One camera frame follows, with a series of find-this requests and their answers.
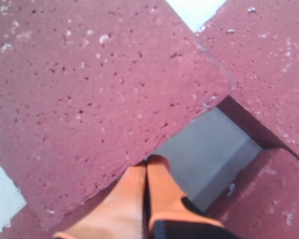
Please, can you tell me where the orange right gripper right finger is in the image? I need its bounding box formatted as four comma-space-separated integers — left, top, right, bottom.
147, 155, 224, 239

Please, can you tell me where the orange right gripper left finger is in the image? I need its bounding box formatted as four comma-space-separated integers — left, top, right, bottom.
53, 161, 146, 239

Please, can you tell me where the red brick with white chip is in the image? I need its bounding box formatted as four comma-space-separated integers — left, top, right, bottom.
207, 148, 299, 239

